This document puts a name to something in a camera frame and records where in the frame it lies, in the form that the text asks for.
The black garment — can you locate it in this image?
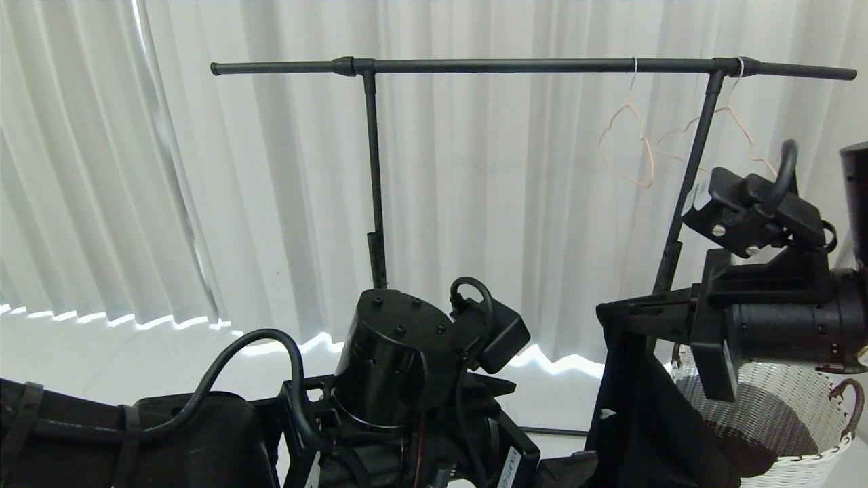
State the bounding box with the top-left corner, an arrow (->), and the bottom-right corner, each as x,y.
542,302 -> 743,488

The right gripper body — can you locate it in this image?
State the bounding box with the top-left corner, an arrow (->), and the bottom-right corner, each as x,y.
690,249 -> 868,402

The white curtain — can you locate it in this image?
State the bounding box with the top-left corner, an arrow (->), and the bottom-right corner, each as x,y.
0,0 -> 868,377

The pink clothes hanger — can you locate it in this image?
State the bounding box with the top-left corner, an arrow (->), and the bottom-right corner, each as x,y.
597,58 -> 656,189
656,60 -> 781,180

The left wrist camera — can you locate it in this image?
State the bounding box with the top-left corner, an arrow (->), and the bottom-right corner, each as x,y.
449,291 -> 532,401

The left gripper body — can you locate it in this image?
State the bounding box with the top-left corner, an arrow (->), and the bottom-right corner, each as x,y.
325,400 -> 543,488

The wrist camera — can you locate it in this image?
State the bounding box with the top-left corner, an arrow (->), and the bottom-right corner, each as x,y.
682,166 -> 838,306
449,291 -> 532,401

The black clothes rack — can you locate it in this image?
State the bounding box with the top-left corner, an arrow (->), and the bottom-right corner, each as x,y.
210,56 -> 859,438

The white laundry basket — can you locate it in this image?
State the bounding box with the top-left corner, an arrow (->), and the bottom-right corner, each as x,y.
668,342 -> 867,488

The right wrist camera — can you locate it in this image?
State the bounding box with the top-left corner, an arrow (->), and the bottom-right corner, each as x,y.
682,166 -> 838,306

